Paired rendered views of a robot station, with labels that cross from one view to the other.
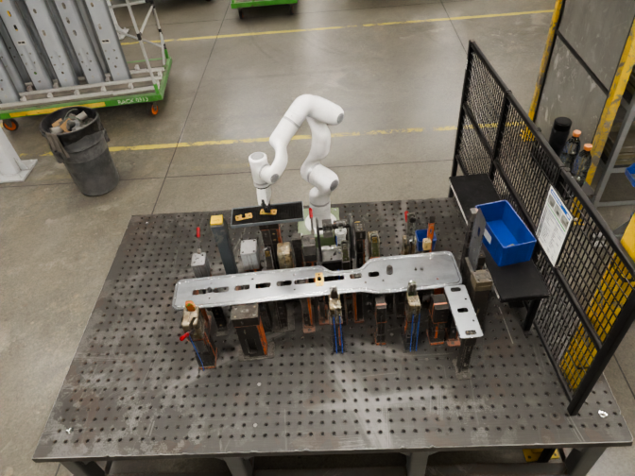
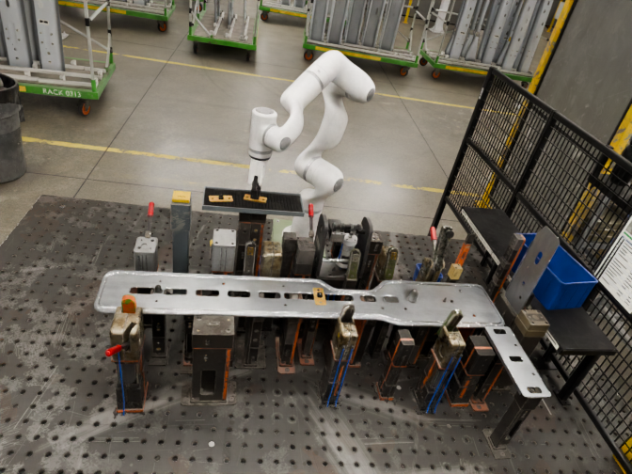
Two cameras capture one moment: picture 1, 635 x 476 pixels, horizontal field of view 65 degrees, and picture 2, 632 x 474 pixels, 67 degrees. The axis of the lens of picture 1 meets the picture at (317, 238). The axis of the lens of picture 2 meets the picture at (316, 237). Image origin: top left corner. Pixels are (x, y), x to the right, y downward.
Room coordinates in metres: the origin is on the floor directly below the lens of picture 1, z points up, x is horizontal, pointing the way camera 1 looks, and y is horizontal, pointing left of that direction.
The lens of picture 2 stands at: (0.40, 0.38, 2.09)
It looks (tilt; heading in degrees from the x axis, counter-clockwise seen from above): 34 degrees down; 345
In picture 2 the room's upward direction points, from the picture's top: 12 degrees clockwise
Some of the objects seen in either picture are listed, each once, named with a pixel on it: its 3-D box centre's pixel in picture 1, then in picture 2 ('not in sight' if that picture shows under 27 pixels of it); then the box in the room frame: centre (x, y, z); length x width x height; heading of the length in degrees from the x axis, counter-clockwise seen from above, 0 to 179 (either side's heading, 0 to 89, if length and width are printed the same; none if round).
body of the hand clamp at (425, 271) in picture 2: (407, 262); (420, 295); (1.75, -0.45, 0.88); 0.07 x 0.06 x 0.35; 0
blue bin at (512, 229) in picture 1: (502, 232); (546, 269); (1.67, -0.89, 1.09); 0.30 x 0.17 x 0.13; 7
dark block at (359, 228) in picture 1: (360, 255); (362, 277); (1.80, -0.21, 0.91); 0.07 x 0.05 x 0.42; 0
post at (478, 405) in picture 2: (454, 319); (489, 373); (1.38, -0.61, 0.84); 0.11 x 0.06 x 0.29; 0
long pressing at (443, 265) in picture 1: (315, 281); (313, 298); (1.58, 0.03, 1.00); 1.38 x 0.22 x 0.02; 90
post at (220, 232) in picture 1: (226, 251); (181, 248); (1.92, 0.50, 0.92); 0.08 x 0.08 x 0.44; 0
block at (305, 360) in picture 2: (321, 297); (311, 324); (1.60, 0.01, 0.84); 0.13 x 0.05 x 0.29; 0
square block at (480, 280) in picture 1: (476, 300); (514, 352); (1.45, -0.73, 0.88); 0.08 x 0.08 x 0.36; 0
